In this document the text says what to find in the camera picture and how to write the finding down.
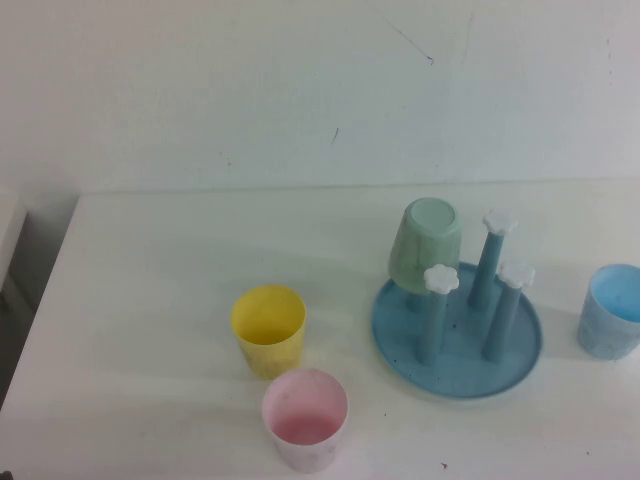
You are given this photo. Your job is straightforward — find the green plastic cup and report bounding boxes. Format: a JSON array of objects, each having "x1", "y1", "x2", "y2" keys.
[{"x1": 388, "y1": 197, "x2": 462, "y2": 295}]

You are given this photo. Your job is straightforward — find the yellow plastic cup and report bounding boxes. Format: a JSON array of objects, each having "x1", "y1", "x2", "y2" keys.
[{"x1": 230, "y1": 283, "x2": 307, "y2": 380}]

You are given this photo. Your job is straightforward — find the pink plastic cup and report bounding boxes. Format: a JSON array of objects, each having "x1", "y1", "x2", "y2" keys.
[{"x1": 261, "y1": 368, "x2": 349, "y2": 475}]

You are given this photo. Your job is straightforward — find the blue cup stand, white caps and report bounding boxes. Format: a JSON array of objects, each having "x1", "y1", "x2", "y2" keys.
[{"x1": 370, "y1": 208, "x2": 544, "y2": 401}]

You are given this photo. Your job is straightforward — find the light blue plastic cup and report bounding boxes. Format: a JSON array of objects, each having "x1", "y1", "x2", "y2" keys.
[{"x1": 577, "y1": 263, "x2": 640, "y2": 361}]

